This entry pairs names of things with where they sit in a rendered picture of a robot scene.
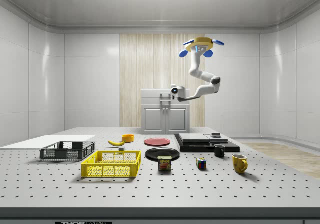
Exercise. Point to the banana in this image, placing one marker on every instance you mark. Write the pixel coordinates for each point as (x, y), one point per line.
(117, 143)

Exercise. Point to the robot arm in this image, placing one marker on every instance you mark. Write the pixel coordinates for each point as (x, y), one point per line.
(195, 64)

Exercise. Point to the white cabinet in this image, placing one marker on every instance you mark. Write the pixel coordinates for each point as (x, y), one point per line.
(155, 119)

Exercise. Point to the red plate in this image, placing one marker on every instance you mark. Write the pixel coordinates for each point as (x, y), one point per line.
(157, 141)

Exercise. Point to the yellow bowl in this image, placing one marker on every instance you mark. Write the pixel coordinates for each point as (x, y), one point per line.
(128, 139)

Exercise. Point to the black plate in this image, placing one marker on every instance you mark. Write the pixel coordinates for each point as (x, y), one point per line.
(155, 152)

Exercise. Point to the black stove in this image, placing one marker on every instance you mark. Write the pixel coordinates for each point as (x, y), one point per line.
(195, 140)

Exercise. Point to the puzzle cube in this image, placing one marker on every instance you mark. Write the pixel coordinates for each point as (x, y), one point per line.
(201, 163)

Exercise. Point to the black mug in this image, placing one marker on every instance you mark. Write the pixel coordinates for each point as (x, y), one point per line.
(219, 151)

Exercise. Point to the drone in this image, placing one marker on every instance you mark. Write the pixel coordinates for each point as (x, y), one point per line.
(201, 41)

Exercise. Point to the yellow basket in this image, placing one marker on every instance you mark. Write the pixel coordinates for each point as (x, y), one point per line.
(110, 170)

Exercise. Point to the yellow mug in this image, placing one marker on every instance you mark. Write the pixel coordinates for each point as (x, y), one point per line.
(238, 164)

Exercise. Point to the dark grey basket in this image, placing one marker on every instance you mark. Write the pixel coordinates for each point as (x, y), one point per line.
(50, 154)

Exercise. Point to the white board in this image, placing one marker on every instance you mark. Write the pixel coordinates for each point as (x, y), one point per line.
(37, 141)

